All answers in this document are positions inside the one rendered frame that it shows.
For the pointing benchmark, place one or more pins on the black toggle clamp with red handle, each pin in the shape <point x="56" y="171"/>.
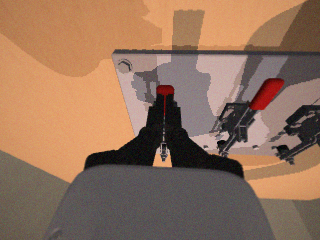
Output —
<point x="231" y="115"/>

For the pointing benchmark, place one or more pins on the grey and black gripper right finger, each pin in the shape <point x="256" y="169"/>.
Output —
<point x="185" y="153"/>

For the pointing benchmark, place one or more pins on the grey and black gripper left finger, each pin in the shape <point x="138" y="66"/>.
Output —
<point x="142" y="149"/>

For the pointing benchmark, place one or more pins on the grey toggle clamp with red handle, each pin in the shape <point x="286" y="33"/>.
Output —
<point x="306" y="120"/>

